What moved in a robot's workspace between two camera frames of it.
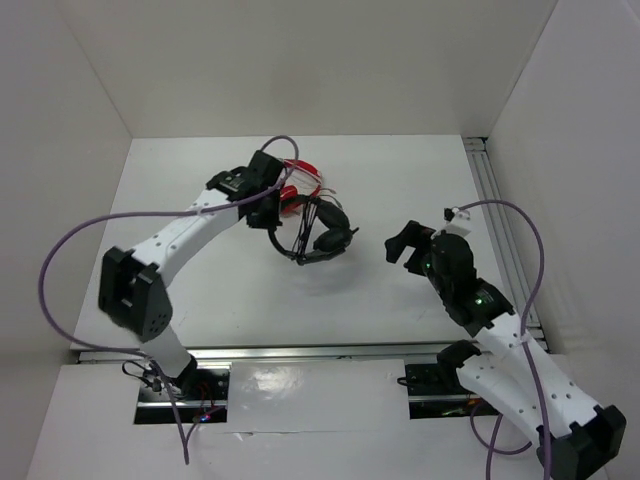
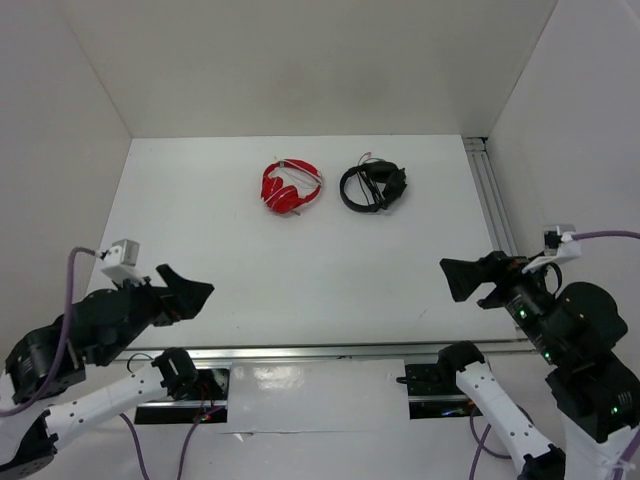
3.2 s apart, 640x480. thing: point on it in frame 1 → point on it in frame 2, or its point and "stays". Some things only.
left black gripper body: (268, 213) → (146, 309)
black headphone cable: (309, 208) → (358, 175)
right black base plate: (436, 391) stays
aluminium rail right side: (485, 188) stays
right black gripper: (408, 236) → (500, 267)
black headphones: (329, 243) → (386, 180)
